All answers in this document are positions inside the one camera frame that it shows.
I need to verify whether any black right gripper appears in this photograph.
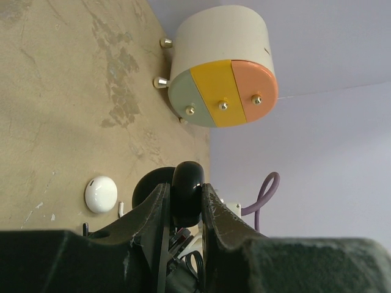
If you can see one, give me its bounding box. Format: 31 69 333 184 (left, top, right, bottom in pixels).
166 228 205 292

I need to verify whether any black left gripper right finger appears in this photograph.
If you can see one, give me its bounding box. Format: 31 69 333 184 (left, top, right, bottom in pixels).
202 184 390 292

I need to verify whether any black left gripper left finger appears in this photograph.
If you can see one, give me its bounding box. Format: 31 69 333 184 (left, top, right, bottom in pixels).
1 184 170 292

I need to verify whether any black round earbud case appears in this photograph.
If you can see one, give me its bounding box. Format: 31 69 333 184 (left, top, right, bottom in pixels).
132 161 205 228

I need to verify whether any white earbud near case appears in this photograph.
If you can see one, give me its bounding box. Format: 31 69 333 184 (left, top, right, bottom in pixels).
118 201 125 218

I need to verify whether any white round earbud case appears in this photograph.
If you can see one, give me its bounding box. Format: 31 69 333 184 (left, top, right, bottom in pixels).
84 176 118 214

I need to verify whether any white round drawer cabinet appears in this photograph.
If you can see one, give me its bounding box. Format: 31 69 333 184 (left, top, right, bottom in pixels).
153 5 279 128

